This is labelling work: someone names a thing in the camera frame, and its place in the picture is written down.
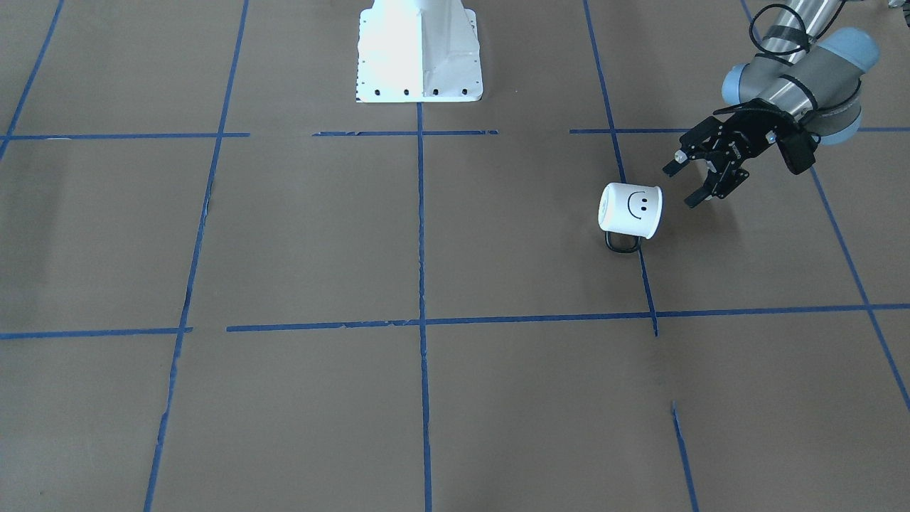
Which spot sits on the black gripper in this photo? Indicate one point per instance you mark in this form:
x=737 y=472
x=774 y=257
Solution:
x=755 y=139

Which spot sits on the white smiley mug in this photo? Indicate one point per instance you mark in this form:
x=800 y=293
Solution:
x=631 y=210

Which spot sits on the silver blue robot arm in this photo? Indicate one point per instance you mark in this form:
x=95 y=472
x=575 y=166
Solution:
x=802 y=89

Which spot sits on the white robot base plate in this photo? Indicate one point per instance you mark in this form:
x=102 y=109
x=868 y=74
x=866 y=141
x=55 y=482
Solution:
x=418 y=51

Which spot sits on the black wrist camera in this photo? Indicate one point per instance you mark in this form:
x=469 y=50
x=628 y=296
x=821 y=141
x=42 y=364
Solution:
x=797 y=147

